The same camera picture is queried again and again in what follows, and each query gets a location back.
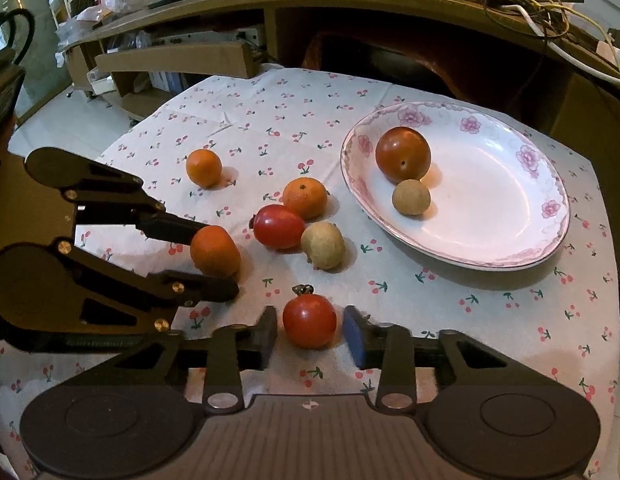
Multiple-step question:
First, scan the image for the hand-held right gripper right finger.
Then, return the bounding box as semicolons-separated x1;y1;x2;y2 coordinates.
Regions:
342;305;520;415

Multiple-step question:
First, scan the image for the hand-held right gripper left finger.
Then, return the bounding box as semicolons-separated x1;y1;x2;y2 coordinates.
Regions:
107;305;279;415

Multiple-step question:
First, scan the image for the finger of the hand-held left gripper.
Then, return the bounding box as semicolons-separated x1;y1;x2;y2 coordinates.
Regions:
65;159;208;246
50;239;239;336

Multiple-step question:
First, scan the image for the small orange tangerine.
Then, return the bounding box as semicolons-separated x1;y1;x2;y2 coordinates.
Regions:
185;149;223;189
190;225;241;279
282;177;329;220

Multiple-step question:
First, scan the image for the round red tomato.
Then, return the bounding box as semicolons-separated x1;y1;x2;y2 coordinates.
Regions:
282;284;338;350

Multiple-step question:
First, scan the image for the oblong red tomato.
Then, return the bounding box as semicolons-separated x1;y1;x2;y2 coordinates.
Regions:
249;204;307;251

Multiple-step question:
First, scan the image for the tan longan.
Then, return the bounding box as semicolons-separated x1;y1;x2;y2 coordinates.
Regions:
392;179;431;217
301;221;347;270

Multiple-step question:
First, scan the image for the white floral plate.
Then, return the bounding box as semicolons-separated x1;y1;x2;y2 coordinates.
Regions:
339;101;571;272

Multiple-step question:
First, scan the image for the blue and white box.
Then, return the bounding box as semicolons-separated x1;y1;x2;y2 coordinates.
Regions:
149;71;191;92

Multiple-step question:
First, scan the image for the cherry print tablecloth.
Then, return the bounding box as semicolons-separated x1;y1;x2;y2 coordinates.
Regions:
0;67;620;480

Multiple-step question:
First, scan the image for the dark red tomato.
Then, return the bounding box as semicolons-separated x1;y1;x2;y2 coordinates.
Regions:
375;126;433;185

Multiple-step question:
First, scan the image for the grey set-top box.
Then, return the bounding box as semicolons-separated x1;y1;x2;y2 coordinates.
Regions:
154;25;267;49

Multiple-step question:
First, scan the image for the brown wooden TV stand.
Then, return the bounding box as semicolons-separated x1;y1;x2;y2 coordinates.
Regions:
57;0;620;161

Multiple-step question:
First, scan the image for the black cable loop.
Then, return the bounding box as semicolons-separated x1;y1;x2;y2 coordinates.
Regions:
0;9;37;68

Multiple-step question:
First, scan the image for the white cable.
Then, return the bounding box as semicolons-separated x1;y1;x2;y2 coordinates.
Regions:
487;4;620;85

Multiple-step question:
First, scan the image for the bundle of cables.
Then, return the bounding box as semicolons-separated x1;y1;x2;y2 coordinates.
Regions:
510;0;620;92

